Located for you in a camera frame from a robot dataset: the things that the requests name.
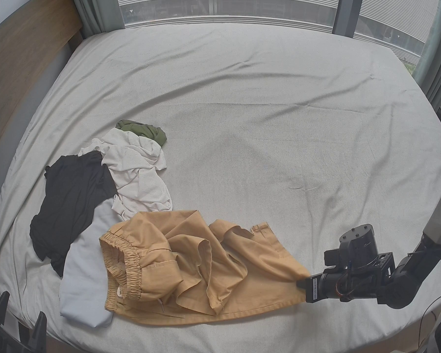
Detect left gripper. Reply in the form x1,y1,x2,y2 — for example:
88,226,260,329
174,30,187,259
0,291,48,353

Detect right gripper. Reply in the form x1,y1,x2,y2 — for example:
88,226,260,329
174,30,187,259
304,271,350,303

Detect tan shorts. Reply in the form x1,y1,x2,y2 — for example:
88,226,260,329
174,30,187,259
99,209,311,326

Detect pale blue garment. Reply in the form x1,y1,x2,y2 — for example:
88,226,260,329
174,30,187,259
59,201,114,329

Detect black garment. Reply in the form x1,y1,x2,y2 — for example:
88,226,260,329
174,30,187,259
30,151,118,278

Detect white garment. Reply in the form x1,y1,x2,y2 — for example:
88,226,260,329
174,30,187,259
77,128,174,222

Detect green garment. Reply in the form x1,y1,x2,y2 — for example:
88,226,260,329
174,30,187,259
116,119,167,147

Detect blue-green curtain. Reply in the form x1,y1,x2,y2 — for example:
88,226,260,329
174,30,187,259
64,0,127,39
412,0,441,106

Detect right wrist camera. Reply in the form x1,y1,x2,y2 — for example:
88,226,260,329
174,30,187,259
323,249,348,273

